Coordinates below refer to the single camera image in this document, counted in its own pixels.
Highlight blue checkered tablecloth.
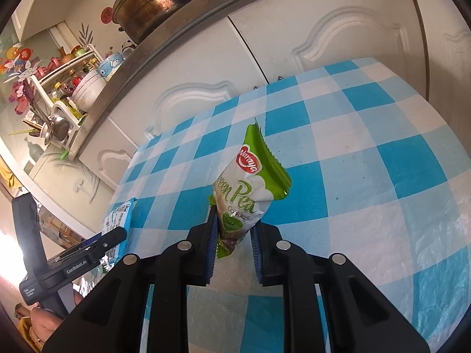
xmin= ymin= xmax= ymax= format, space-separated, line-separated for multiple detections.
xmin=110 ymin=58 xmax=471 ymax=353

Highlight white cabinet door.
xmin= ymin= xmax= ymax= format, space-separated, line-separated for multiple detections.
xmin=86 ymin=18 xmax=267 ymax=148
xmin=407 ymin=0 xmax=471 ymax=126
xmin=228 ymin=0 xmax=431 ymax=100
xmin=77 ymin=116 xmax=140 ymax=194

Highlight person's left hand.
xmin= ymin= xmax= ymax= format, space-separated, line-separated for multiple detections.
xmin=30 ymin=290 xmax=86 ymax=343

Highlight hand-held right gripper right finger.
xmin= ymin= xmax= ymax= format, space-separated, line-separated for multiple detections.
xmin=250 ymin=224 xmax=431 ymax=353

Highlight white dish rack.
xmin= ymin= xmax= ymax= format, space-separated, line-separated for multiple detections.
xmin=22 ymin=44 xmax=107 ymax=148

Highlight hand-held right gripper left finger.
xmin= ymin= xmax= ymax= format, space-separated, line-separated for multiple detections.
xmin=42 ymin=206 xmax=221 ymax=353

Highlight green cookie packet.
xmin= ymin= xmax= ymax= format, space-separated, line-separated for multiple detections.
xmin=208 ymin=118 xmax=293 ymax=260

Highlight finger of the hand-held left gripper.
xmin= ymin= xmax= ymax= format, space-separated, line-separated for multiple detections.
xmin=83 ymin=227 xmax=128 ymax=257

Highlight blue printed cup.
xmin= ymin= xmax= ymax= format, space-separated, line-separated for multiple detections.
xmin=97 ymin=53 xmax=124 ymax=81

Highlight colourful flower wall stickers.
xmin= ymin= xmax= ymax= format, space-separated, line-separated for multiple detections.
xmin=0 ymin=42 xmax=48 ymax=114

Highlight person's left forearm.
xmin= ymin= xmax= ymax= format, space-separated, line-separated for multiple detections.
xmin=14 ymin=303 xmax=42 ymax=352

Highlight green and white snack wrapper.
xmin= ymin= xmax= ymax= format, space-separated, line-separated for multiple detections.
xmin=99 ymin=198 xmax=138 ymax=269

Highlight white bowl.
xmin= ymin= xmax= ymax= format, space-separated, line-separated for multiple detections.
xmin=72 ymin=70 xmax=107 ymax=113

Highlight tarnished metal cooking pot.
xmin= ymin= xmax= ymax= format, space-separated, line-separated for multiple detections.
xmin=112 ymin=0 xmax=195 ymax=45

